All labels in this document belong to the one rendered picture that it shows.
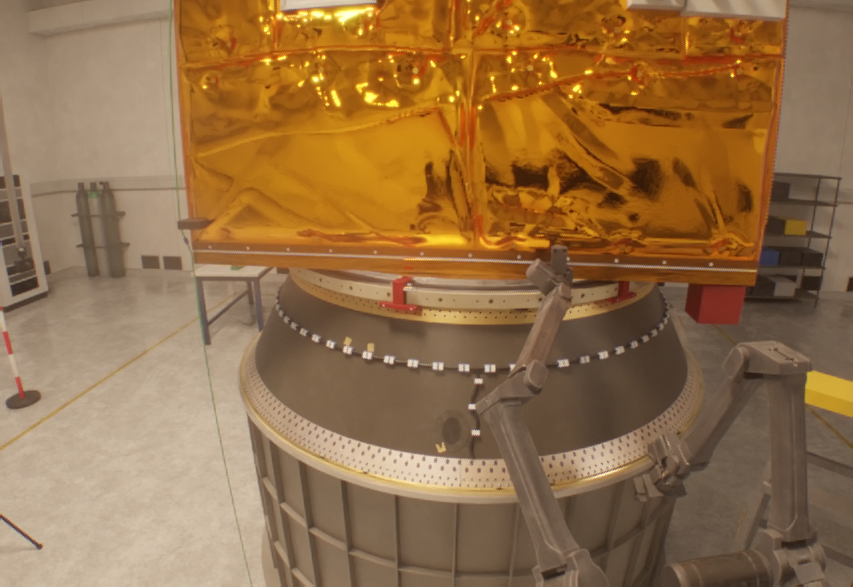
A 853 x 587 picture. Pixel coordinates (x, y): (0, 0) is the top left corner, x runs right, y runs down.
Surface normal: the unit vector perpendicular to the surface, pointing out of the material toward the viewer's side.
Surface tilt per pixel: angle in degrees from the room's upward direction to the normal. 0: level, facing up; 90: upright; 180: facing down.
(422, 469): 43
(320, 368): 62
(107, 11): 90
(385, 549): 90
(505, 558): 90
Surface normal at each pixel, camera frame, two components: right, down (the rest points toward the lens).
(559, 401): 0.19, -0.23
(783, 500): -0.99, 0.00
